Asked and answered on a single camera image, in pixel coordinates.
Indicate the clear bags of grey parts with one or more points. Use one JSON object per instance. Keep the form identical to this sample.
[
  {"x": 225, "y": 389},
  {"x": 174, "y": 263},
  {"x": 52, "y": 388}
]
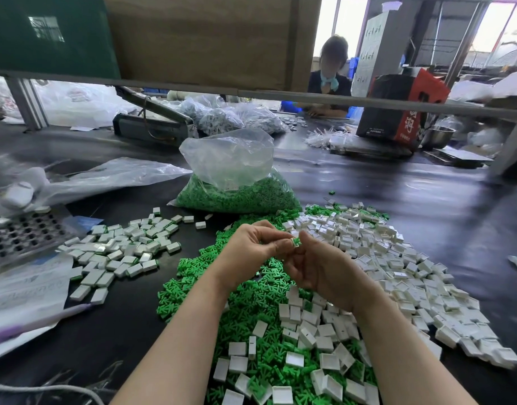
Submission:
[{"x": 229, "y": 113}]

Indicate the grey heat sealer machine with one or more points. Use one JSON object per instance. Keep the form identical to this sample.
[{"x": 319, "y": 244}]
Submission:
[{"x": 153, "y": 120}]

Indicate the green board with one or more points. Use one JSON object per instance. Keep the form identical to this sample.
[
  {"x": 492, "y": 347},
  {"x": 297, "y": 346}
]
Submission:
[{"x": 51, "y": 35}]

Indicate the person's right thumb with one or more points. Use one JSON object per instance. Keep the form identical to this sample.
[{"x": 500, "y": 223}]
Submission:
[{"x": 312, "y": 242}]

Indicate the brown cardboard board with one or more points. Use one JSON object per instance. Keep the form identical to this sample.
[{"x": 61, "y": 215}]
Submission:
[{"x": 208, "y": 40}]

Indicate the metal bowl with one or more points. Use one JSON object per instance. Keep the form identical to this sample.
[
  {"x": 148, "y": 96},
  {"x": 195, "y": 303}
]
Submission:
[{"x": 438, "y": 135}]

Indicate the person's left thumb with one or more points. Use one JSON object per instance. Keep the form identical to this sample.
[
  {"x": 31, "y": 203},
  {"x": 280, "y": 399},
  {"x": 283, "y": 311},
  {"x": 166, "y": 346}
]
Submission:
[{"x": 279, "y": 246}]

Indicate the person's right hand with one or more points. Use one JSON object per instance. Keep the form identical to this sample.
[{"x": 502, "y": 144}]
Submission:
[{"x": 330, "y": 274}]

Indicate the pile of green plastic parts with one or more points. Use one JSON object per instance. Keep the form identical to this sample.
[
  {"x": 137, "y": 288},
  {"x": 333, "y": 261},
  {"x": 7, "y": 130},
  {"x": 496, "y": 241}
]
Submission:
[{"x": 258, "y": 307}]

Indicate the white cabinet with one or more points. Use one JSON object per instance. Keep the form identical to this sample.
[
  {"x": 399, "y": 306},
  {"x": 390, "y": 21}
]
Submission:
[{"x": 378, "y": 50}]

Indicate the pile of assembled white caps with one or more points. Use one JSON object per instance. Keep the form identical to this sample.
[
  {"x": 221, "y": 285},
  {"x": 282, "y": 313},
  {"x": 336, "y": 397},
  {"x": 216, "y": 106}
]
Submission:
[{"x": 119, "y": 253}]

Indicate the clear bag of green parts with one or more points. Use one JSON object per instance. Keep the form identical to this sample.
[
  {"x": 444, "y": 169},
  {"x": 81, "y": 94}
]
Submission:
[{"x": 237, "y": 181}]

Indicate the printed plastic bag with papers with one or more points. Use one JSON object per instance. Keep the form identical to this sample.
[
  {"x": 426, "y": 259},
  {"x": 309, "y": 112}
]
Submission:
[{"x": 26, "y": 295}]

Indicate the person's left hand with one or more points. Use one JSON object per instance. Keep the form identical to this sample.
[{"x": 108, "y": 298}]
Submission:
[{"x": 246, "y": 253}]

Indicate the red and black cardboard box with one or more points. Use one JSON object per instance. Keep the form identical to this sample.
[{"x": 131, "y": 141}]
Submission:
[{"x": 404, "y": 103}]

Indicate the person's left forearm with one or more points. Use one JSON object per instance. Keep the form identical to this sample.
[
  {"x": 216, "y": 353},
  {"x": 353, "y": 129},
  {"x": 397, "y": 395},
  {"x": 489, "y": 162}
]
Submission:
[{"x": 191, "y": 337}]

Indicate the small white cap green insert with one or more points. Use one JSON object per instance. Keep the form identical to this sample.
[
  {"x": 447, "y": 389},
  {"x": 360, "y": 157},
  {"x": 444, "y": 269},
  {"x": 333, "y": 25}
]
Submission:
[{"x": 296, "y": 242}]

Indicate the perforated metal tray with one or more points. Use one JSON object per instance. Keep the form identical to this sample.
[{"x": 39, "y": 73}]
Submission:
[{"x": 24, "y": 238}]

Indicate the empty clear plastic bag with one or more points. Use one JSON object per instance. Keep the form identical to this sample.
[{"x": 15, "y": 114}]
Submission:
[{"x": 94, "y": 179}]

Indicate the pile of empty white caps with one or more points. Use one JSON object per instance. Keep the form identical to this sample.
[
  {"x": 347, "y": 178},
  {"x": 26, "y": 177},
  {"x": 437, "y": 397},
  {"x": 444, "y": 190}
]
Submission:
[{"x": 393, "y": 282}]

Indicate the pile of white plastic strips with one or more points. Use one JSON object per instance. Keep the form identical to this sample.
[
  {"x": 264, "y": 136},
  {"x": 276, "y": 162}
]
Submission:
[{"x": 326, "y": 138}]

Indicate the large white plastic bag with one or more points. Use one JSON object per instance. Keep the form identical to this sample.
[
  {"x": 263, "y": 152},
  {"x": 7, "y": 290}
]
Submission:
[{"x": 81, "y": 103}]

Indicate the person's right forearm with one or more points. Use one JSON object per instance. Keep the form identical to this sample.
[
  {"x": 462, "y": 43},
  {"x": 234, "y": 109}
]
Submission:
[{"x": 402, "y": 358}]

